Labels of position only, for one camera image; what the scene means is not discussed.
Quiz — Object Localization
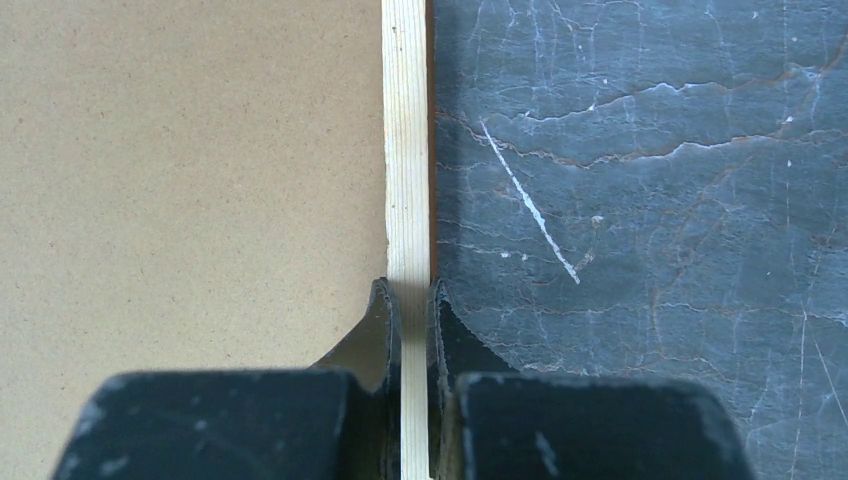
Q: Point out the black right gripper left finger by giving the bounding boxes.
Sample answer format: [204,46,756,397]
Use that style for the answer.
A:
[53,278,400,479]

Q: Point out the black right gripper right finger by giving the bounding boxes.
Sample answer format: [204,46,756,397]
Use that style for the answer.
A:
[428,280,754,479]

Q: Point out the brown backing board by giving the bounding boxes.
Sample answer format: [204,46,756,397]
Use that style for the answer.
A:
[1,1,386,479]

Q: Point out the wooden picture frame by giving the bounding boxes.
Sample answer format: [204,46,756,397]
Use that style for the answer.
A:
[381,0,431,479]

